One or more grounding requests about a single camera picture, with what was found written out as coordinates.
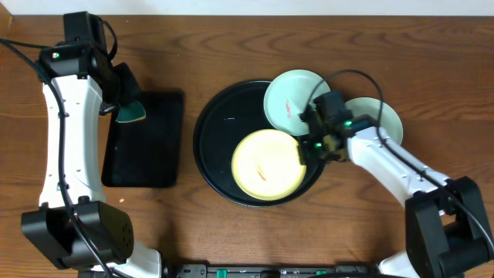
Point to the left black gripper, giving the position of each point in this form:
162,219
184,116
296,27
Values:
132,86

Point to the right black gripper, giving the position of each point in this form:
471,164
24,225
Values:
309,157

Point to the green sponge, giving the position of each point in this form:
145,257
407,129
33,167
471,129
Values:
132,112

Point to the light blue plate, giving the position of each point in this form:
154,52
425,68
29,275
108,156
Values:
286,98
390,120

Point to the yellow plate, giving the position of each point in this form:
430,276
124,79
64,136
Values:
266,165

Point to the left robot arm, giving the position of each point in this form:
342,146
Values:
74,227

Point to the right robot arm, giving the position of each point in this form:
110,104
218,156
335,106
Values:
447,230

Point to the rectangular black tray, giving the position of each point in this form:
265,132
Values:
145,153

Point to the round black tray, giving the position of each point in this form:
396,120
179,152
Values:
228,117

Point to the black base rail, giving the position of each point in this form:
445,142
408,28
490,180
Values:
203,271

